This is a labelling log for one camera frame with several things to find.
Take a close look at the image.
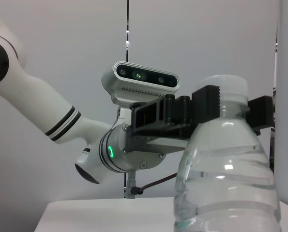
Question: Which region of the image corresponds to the clear plastic water bottle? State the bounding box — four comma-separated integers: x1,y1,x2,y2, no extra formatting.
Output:
173,74,283,232

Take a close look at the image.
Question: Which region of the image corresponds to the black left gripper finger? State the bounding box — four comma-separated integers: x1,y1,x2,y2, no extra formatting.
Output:
247,95,274,133

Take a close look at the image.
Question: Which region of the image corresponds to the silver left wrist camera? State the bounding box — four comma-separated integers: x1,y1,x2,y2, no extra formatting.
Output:
100,61,180,107

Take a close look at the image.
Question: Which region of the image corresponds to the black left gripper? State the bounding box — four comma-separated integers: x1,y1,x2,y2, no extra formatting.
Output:
130,85,222,155

